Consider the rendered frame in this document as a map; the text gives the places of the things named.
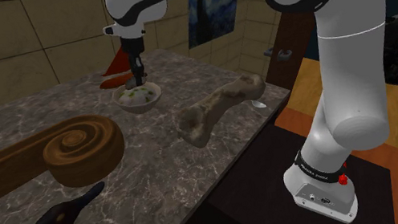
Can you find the blue wall picture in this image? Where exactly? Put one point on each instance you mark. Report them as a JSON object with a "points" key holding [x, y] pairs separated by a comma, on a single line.
{"points": [[214, 18]]}

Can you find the small grey lump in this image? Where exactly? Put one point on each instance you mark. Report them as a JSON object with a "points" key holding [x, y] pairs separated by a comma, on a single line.
{"points": [[131, 84]]}

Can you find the red orange pointed object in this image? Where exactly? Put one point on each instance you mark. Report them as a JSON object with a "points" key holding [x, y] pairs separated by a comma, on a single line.
{"points": [[119, 66]]}

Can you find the small silver spoon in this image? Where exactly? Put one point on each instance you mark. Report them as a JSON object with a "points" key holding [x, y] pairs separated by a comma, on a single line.
{"points": [[259, 103]]}

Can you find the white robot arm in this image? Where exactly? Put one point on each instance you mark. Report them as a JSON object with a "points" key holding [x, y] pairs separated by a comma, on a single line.
{"points": [[354, 64]]}

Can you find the brown wooden scroll carving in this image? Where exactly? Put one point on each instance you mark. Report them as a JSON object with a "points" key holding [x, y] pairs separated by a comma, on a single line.
{"points": [[78, 149]]}

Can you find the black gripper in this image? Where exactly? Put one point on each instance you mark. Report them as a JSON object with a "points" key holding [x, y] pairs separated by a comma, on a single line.
{"points": [[132, 47]]}

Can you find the large beige bone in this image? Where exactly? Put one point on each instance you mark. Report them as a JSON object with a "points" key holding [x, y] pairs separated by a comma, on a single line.
{"points": [[214, 109]]}

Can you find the dark robot stand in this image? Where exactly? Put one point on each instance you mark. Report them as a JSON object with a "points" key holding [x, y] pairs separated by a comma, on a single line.
{"points": [[267, 196]]}

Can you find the white bowl with green bits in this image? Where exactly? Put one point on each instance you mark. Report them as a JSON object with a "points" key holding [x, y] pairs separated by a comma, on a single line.
{"points": [[139, 100]]}

